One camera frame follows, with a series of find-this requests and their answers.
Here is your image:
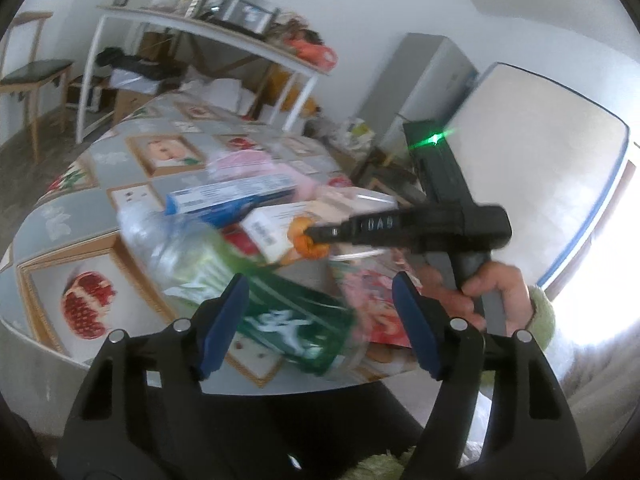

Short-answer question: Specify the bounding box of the white sack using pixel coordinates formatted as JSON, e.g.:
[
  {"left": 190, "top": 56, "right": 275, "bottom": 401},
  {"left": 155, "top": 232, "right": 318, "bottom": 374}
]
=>
[{"left": 185, "top": 67, "right": 253, "bottom": 117}]

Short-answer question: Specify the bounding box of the white carton with orange print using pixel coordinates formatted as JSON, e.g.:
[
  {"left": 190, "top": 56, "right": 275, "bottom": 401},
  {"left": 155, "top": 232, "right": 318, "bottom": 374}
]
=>
[{"left": 240, "top": 200, "right": 351, "bottom": 266}]

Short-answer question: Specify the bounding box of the small orange wrapper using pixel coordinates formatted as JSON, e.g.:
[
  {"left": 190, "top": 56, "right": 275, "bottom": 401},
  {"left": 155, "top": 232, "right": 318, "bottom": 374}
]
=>
[{"left": 290, "top": 220, "right": 329, "bottom": 259}]

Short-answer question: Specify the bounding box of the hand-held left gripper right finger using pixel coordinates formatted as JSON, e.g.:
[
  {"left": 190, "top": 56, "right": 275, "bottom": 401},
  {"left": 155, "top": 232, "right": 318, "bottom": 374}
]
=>
[{"left": 391, "top": 271, "right": 586, "bottom": 480}]

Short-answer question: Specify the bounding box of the pink packet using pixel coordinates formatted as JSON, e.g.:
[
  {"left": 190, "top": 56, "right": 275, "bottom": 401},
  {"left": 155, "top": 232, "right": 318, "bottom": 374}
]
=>
[{"left": 207, "top": 150, "right": 321, "bottom": 201}]

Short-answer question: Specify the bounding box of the grey refrigerator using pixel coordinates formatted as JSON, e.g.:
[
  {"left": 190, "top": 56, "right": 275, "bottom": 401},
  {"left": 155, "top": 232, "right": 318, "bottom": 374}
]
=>
[{"left": 355, "top": 32, "right": 481, "bottom": 147}]

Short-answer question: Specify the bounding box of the white mattress with blue edge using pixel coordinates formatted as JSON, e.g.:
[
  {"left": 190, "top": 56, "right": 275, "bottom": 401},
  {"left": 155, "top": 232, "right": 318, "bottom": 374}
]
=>
[{"left": 440, "top": 62, "right": 632, "bottom": 301}]

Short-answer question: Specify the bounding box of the silver rice cooker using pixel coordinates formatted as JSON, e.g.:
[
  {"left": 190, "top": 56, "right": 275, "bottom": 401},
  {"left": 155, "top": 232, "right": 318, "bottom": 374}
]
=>
[{"left": 215, "top": 0, "right": 281, "bottom": 36}]

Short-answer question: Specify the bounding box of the person's right hand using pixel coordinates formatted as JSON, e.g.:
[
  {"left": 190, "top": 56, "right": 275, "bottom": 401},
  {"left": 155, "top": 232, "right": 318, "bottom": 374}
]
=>
[{"left": 415, "top": 262, "right": 533, "bottom": 337}]

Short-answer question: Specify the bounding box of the orange plastic bag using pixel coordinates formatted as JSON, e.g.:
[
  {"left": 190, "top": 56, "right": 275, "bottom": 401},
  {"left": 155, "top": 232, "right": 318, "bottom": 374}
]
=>
[{"left": 295, "top": 35, "right": 338, "bottom": 70}]

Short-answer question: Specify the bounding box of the wooden chair with dark seat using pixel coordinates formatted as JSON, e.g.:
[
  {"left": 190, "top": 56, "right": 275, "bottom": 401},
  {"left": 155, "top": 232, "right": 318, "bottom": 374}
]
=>
[
  {"left": 350, "top": 150, "right": 426, "bottom": 207},
  {"left": 0, "top": 11, "right": 76, "bottom": 161}
]

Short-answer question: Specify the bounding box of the plastic bottle with green label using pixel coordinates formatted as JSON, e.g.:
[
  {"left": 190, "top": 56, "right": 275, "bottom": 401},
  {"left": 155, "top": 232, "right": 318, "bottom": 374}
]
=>
[{"left": 117, "top": 205, "right": 371, "bottom": 376}]

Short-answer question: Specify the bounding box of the cardboard box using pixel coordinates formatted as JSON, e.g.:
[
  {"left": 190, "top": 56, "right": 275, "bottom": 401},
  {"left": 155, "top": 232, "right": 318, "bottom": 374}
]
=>
[{"left": 112, "top": 87, "right": 157, "bottom": 126}]

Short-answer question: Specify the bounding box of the fruit print tablecloth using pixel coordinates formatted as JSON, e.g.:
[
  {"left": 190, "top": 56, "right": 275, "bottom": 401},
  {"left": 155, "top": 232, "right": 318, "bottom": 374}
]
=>
[{"left": 0, "top": 92, "right": 426, "bottom": 396}]

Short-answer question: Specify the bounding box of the blue white toothpaste box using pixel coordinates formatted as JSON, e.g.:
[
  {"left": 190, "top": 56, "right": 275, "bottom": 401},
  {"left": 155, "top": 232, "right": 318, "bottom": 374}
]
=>
[{"left": 165, "top": 172, "right": 298, "bottom": 226}]

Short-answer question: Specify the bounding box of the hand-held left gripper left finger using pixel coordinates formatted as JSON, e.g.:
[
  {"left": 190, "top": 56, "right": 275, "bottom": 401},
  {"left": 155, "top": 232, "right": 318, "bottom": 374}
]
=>
[{"left": 56, "top": 274, "right": 281, "bottom": 480}]

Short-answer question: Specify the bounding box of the person's right forearm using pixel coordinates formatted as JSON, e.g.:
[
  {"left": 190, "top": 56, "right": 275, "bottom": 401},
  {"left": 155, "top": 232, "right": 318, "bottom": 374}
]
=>
[{"left": 522, "top": 284, "right": 636, "bottom": 441}]

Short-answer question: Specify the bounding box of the white side table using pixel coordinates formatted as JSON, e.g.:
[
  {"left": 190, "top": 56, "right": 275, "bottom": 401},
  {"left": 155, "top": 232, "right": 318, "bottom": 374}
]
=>
[{"left": 75, "top": 4, "right": 331, "bottom": 143}]

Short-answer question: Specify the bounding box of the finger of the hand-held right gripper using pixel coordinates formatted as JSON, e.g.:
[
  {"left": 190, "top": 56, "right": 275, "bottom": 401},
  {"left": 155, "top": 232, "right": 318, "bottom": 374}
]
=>
[{"left": 305, "top": 216, "right": 351, "bottom": 245}]

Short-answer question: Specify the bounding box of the yellow plastic bag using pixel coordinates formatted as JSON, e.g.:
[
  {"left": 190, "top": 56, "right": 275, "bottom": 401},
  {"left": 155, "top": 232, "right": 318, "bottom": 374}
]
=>
[{"left": 270, "top": 70, "right": 321, "bottom": 117}]

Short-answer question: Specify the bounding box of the red printed snack packet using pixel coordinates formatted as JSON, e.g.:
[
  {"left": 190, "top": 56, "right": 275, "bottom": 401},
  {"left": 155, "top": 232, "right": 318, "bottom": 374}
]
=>
[{"left": 330, "top": 255, "right": 426, "bottom": 348}]

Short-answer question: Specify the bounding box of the black clothing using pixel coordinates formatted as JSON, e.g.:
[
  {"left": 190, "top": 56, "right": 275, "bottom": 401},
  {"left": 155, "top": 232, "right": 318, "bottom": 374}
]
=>
[{"left": 95, "top": 47, "right": 176, "bottom": 82}]

